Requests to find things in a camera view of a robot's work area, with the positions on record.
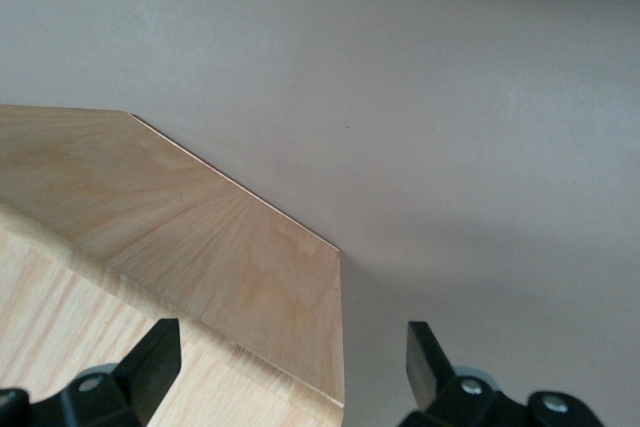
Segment wooden drawer cabinet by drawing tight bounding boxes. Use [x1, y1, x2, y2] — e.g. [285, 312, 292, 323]
[0, 103, 348, 427]

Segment table cover mat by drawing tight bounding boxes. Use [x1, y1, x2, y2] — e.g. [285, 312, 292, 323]
[0, 0, 640, 427]

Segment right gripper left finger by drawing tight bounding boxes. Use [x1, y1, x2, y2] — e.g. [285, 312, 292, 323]
[0, 318, 183, 427]

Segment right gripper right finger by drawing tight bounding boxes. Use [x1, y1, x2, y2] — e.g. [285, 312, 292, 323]
[401, 320, 602, 427]

